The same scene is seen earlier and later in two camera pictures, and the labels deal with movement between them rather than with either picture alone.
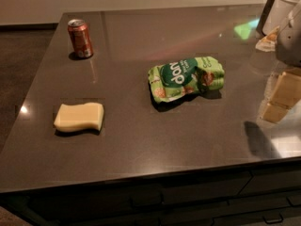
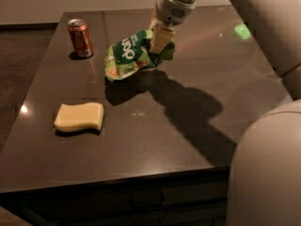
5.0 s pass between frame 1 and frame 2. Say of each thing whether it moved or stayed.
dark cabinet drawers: stayed
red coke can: stayed
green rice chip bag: moved
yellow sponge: stayed
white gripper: moved
